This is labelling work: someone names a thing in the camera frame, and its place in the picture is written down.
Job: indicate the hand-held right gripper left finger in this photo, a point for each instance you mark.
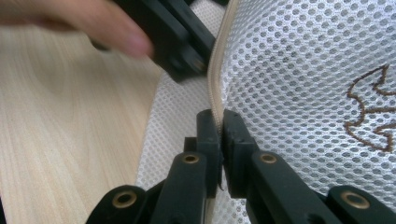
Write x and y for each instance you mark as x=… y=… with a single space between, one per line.
x=208 y=146

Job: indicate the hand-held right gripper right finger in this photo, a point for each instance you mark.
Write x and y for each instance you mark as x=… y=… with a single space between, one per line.
x=238 y=149

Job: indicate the white mesh laundry bag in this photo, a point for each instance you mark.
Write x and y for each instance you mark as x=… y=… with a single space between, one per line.
x=280 y=62

